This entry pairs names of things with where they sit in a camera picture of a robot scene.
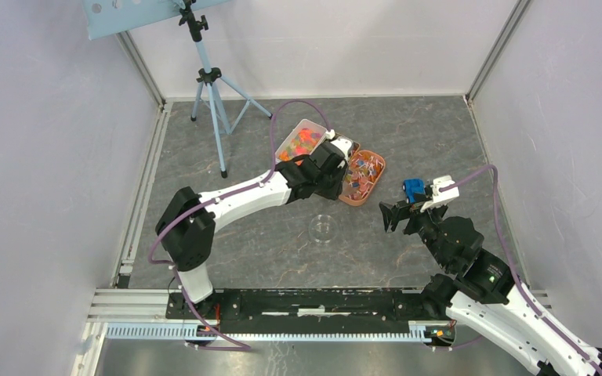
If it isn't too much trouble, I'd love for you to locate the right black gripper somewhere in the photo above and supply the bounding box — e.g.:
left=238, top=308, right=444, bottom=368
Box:
left=378, top=193, right=453, bottom=271

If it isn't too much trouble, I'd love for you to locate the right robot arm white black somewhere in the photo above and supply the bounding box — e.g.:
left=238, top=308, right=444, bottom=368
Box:
left=379, top=201, right=602, bottom=375

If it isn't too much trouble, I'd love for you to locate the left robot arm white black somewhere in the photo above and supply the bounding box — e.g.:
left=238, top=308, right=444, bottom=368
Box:
left=154, top=136, right=353, bottom=320

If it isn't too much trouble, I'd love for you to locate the blue toy brick car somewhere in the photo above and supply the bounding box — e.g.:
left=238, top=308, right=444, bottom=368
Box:
left=402, top=178, right=427, bottom=204

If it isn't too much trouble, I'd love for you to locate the white tin of gummies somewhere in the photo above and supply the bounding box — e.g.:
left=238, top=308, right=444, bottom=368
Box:
left=275, top=119, right=328, bottom=164

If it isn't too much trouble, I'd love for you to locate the pink tin of lollipops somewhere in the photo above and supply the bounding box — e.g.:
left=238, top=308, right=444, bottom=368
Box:
left=339, top=150, right=386, bottom=207

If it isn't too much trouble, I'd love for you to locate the yellow tin of lollipops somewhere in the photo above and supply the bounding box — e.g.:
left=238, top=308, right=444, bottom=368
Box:
left=349, top=141, right=361, bottom=157

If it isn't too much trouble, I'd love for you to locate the light blue tripod stand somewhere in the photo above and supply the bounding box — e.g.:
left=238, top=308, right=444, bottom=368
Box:
left=175, top=0, right=273, bottom=179

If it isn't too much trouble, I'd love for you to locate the light blue perforated plate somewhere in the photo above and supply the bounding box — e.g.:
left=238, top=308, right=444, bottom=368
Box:
left=82, top=0, right=227, bottom=40

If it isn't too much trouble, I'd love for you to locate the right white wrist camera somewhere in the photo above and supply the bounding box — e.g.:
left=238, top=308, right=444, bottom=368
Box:
left=420, top=175, right=459, bottom=212

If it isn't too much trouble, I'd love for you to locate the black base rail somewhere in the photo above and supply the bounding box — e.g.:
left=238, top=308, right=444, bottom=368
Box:
left=165, top=287, right=456, bottom=334

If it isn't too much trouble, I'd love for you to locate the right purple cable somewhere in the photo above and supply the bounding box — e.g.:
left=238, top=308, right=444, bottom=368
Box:
left=439, top=164, right=602, bottom=376

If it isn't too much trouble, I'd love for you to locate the purple cable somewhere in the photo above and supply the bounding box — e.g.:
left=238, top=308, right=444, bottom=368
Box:
left=439, top=164, right=602, bottom=376
left=147, top=99, right=333, bottom=353

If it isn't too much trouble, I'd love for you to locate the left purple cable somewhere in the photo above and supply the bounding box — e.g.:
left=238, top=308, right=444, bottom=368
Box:
left=147, top=99, right=333, bottom=353

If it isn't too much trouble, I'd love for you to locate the white toothed cable duct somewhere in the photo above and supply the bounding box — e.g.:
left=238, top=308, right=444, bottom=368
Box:
left=104, top=323, right=455, bottom=345

